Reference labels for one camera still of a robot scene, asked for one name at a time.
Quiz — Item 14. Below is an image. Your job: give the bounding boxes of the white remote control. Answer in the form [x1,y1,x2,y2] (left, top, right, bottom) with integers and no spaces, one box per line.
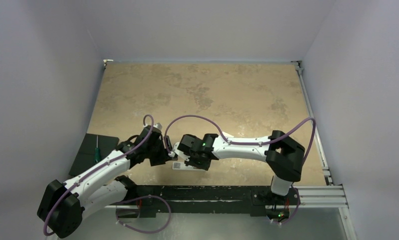
[172,161,201,171]

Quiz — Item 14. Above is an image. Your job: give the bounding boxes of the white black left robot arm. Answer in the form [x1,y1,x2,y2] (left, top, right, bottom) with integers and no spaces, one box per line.
[37,124,175,239]

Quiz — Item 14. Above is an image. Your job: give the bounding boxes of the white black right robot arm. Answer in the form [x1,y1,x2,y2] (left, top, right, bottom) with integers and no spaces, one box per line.
[172,130,306,204]

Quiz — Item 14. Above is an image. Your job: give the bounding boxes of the black mat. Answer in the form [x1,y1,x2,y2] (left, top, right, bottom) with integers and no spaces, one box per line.
[68,133,119,177]

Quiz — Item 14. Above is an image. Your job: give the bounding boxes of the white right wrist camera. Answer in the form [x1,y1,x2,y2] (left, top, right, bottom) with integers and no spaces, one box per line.
[169,142,189,161]

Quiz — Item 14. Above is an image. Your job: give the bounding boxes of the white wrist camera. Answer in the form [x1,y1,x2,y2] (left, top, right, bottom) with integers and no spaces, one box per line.
[153,122,163,131]
[169,142,189,161]

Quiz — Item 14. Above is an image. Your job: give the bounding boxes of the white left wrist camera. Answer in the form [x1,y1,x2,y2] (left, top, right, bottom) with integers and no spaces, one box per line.
[153,122,163,131]

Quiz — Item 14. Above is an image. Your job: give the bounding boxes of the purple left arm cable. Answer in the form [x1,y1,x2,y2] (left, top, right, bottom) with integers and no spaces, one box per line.
[42,114,155,237]

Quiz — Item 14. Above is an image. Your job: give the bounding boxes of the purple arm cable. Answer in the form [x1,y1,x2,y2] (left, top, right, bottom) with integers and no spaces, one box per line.
[42,114,155,237]
[163,114,317,220]

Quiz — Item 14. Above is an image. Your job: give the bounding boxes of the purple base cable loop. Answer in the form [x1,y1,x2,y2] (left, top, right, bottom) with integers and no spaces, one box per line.
[114,194,172,235]

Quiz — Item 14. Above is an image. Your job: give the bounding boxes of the green handled screwdriver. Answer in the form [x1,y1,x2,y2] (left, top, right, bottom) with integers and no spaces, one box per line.
[94,135,102,164]

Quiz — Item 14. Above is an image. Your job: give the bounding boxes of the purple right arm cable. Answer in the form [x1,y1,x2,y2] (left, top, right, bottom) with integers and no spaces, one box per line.
[163,114,317,220]

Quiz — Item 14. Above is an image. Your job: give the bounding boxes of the aluminium frame rail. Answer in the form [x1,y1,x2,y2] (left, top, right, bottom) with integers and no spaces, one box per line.
[291,60,358,240]

